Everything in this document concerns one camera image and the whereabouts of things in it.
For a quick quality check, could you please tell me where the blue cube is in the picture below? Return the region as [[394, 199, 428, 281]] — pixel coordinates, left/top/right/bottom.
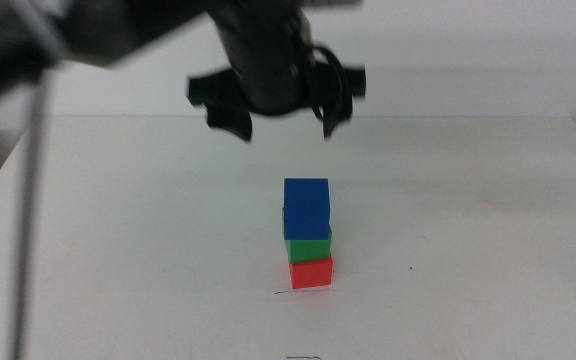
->
[[282, 177, 331, 241]]

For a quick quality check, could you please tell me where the green cube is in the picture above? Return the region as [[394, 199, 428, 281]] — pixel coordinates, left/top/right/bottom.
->
[[281, 207, 334, 265]]

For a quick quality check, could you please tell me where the red cube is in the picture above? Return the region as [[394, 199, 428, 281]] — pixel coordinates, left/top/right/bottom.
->
[[289, 254, 335, 290]]

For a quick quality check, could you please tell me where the thick black braided cable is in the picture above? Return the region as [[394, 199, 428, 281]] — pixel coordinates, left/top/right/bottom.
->
[[6, 69, 52, 360]]

